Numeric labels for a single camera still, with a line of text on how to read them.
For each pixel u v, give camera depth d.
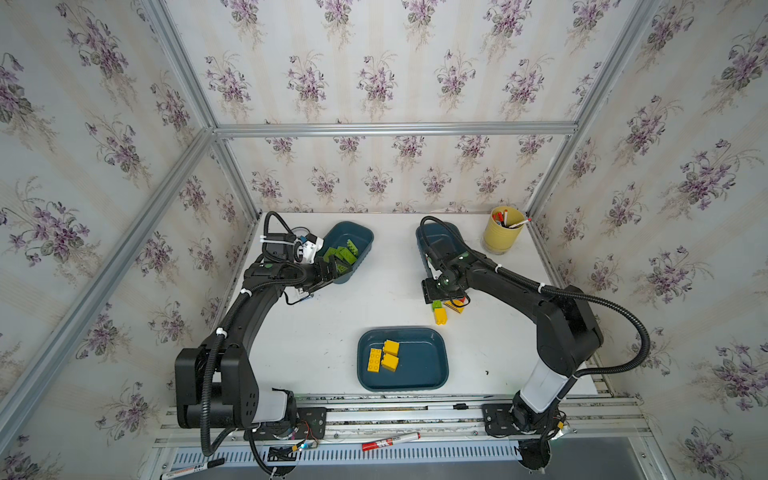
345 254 1.05
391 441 0.70
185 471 0.66
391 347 0.84
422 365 0.81
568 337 0.47
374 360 0.82
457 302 0.77
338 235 1.11
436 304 0.95
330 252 1.07
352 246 1.07
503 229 0.99
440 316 0.91
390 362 0.81
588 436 0.73
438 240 0.74
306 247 0.76
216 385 0.41
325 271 0.72
